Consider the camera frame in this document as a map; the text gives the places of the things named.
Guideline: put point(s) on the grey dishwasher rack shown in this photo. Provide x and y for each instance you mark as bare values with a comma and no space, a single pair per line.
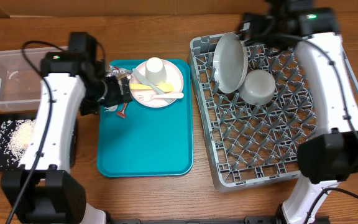
252,145

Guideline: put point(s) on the teal serving tray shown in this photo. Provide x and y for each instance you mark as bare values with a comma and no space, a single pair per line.
149,141

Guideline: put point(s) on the white napkin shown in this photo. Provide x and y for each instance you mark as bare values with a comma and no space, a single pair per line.
110,108

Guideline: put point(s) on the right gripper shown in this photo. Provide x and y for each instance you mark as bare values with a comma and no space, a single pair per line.
263,36

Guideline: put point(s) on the white rice pile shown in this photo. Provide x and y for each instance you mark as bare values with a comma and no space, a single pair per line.
15,136

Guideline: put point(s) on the red sauce packet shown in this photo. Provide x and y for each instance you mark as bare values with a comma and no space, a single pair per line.
122,113

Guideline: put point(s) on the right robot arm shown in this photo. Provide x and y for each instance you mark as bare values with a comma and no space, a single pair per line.
331,155

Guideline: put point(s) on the grey round plate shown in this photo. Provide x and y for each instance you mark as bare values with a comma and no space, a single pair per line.
230,61

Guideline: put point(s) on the yellow plastic spoon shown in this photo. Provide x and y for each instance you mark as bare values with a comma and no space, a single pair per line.
165,87

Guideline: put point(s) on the small grey bowl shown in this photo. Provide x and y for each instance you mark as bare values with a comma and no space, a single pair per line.
258,88

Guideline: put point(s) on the pink plastic fork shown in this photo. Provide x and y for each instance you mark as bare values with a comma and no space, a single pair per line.
160,96

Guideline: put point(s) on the foil wrapper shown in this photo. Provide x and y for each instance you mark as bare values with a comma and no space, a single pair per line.
118,72

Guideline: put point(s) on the white paper cup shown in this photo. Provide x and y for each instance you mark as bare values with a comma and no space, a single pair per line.
155,71

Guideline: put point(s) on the clear plastic bin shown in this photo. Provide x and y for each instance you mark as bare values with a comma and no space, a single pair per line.
20,88

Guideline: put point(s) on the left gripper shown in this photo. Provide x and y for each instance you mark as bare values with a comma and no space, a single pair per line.
117,96

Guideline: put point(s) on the black plastic tray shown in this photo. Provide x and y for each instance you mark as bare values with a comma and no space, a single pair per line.
8,124

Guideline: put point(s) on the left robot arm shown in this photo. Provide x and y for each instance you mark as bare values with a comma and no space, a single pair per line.
73,82

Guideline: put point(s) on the white plate with cutlery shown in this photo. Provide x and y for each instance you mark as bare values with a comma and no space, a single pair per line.
174,77

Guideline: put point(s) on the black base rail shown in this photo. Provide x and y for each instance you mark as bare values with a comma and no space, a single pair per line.
246,220

